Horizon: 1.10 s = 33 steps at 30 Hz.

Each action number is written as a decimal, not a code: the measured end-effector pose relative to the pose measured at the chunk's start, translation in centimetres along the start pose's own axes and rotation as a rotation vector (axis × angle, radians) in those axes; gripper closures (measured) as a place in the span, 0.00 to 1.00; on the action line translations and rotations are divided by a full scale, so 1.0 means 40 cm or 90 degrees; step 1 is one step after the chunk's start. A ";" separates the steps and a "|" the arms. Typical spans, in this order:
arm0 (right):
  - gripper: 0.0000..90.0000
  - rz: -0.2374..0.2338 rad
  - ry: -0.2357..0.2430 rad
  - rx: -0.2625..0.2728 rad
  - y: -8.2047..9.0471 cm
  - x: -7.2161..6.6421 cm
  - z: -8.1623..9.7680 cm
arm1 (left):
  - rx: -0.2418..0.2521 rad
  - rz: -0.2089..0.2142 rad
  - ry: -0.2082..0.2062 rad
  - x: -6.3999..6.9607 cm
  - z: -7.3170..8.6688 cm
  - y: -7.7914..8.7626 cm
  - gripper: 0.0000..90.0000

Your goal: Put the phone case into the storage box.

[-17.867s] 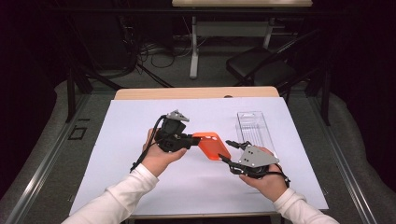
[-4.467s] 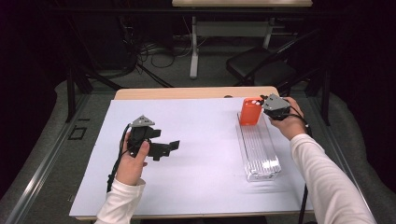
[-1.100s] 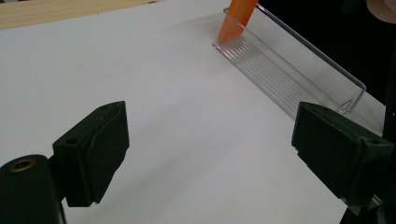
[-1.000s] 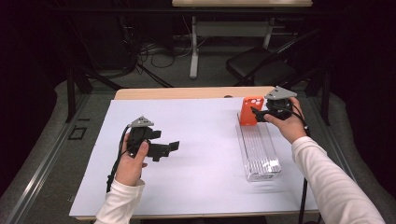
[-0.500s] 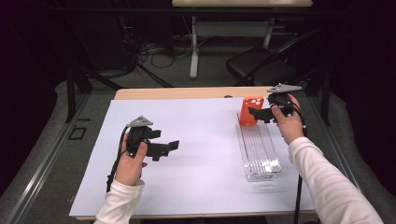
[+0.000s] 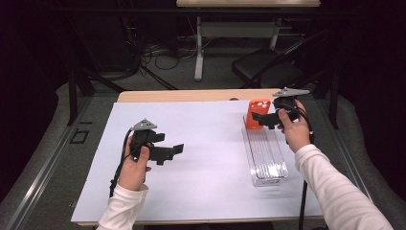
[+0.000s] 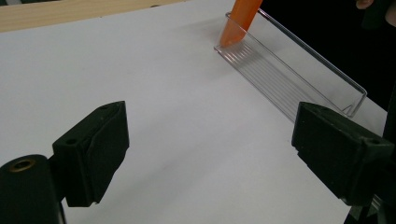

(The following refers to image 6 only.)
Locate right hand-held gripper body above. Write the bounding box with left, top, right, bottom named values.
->
left=268, top=86, right=310, bottom=130

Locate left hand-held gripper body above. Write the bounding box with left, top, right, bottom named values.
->
left=129, top=118, right=175, bottom=166

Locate orange phone case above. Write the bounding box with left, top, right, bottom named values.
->
left=246, top=98, right=272, bottom=130

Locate clear plastic box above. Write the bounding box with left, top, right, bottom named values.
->
left=241, top=114, right=290, bottom=188

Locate person's right hand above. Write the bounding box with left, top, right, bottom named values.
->
left=277, top=99, right=312, bottom=153

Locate person's left hand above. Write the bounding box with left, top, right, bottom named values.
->
left=118, top=136, right=152, bottom=193

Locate black folding chair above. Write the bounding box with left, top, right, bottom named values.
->
left=231, top=29, right=330, bottom=99

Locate white board sheet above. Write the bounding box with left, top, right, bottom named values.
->
left=70, top=99, right=324, bottom=224

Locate black metal stand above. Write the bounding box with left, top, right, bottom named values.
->
left=329, top=71, right=340, bottom=130
left=66, top=66, right=128, bottom=127

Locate white-framed wooden desk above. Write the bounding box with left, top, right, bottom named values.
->
left=175, top=0, right=322, bottom=82

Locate left hand-held gripper black cable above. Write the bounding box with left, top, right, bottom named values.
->
left=108, top=127, right=134, bottom=198

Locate hand-held gripper black cable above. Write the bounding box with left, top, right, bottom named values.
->
left=295, top=103, right=316, bottom=230
left=108, top=127, right=134, bottom=198

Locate tangle of floor cables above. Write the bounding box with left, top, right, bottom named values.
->
left=140, top=34, right=214, bottom=72

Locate right hand-held gripper black cable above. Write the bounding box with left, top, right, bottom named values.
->
left=295, top=103, right=316, bottom=230

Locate metal floor rail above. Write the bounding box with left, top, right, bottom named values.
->
left=314, top=99, right=389, bottom=230
left=4, top=95, right=94, bottom=230

